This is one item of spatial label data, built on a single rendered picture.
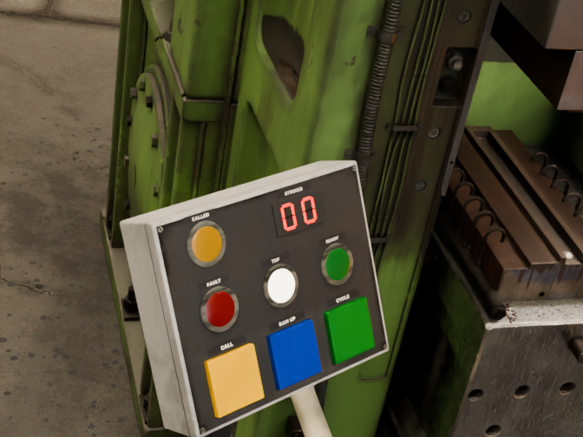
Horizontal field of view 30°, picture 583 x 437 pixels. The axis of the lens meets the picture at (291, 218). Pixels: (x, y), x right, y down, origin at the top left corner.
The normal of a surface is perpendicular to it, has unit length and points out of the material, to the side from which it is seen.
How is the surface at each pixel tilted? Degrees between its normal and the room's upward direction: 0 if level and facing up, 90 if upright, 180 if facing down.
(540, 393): 90
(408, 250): 90
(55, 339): 0
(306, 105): 89
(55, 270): 0
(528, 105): 90
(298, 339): 60
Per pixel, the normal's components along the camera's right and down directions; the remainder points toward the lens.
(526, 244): 0.15, -0.82
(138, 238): -0.76, 0.25
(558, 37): 0.25, 0.57
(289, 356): 0.62, 0.04
